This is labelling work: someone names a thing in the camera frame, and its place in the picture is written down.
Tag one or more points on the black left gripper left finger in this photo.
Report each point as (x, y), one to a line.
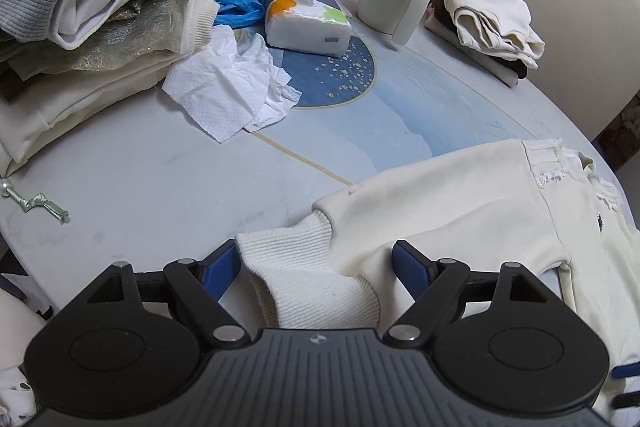
(195, 289)

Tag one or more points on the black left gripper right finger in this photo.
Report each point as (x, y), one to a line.
(435, 287)

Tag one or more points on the cream white sweater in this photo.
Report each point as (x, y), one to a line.
(548, 333)

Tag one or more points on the pile of folded clothes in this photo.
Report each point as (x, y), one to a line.
(63, 61)

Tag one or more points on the crumpled white paper towel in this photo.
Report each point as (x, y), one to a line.
(225, 90)

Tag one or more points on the folded white garment stack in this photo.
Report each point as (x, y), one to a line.
(495, 34)

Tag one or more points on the blue crumpled cloth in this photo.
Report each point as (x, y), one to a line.
(240, 13)

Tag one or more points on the white tissue pack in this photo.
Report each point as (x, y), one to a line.
(308, 26)

